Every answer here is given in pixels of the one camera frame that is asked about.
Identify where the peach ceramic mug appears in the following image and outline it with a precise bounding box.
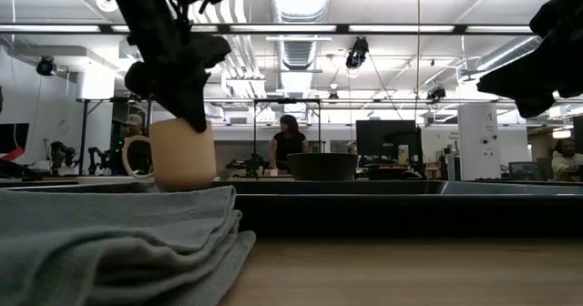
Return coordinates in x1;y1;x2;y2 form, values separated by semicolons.
121;117;218;192

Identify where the gray cloth napkin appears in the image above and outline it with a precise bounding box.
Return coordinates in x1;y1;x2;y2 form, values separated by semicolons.
0;185;257;306

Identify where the overhead light bar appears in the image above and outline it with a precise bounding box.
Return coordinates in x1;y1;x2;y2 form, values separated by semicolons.
0;22;538;36

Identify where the black wall screen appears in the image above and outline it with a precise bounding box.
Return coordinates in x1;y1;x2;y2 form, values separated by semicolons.
0;122;30;155

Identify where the white column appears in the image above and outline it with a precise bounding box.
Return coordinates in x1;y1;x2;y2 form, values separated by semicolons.
457;103;502;181

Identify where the person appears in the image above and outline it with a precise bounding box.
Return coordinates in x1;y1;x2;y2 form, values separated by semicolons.
550;138;583;182
269;114;309;171
121;113;152;176

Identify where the thin hanging cable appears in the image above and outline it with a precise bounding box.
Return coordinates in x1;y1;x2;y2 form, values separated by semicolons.
415;0;422;125

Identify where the black hanging ceiling camera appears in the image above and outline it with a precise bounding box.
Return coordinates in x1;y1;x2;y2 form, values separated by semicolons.
344;36;370;70
36;55;58;78

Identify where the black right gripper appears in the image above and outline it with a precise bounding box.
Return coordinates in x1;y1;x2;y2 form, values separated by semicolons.
476;23;583;119

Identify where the black bowl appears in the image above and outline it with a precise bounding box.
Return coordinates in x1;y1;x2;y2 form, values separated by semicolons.
286;152;360;182

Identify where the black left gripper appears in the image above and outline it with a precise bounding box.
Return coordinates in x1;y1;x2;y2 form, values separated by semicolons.
123;0;233;134

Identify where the black vertical post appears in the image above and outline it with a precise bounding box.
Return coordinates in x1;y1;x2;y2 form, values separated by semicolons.
77;98;90;176

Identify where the black computer monitor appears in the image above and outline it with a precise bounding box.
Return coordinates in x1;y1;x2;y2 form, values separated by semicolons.
355;119;424;167

